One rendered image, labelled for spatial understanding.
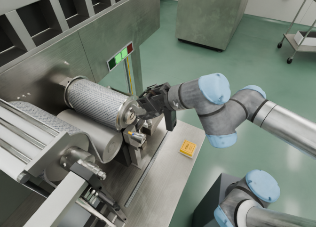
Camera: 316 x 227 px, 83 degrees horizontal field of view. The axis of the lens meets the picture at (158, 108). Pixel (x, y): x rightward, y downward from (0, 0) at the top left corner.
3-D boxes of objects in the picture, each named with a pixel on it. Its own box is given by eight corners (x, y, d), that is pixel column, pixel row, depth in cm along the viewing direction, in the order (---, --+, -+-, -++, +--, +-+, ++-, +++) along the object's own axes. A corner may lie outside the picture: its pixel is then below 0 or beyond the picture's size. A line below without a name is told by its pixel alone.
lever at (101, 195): (114, 209, 39) (116, 209, 38) (96, 196, 39) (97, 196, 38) (118, 203, 40) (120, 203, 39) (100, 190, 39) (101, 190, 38)
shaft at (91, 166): (102, 185, 45) (98, 181, 43) (84, 174, 47) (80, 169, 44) (110, 174, 47) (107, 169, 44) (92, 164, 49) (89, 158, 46)
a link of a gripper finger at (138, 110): (126, 103, 66) (142, 98, 60) (136, 115, 68) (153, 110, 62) (122, 109, 64) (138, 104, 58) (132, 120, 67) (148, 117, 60)
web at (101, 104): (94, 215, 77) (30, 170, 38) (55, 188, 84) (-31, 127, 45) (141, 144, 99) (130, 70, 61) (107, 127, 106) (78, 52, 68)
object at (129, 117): (124, 123, 64) (132, 104, 65) (119, 121, 65) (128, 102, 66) (132, 125, 72) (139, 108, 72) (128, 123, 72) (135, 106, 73)
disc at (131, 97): (120, 138, 70) (112, 115, 59) (119, 137, 70) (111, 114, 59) (139, 112, 79) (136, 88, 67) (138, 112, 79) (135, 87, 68)
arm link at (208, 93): (225, 111, 40) (211, 77, 38) (186, 117, 48) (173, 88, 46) (236, 97, 45) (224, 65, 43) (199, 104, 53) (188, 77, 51)
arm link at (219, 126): (252, 129, 49) (239, 93, 46) (227, 154, 44) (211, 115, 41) (228, 127, 55) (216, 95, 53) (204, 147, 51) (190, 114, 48)
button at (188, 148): (191, 157, 95) (192, 155, 93) (179, 151, 97) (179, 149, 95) (195, 146, 99) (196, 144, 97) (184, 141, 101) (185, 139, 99)
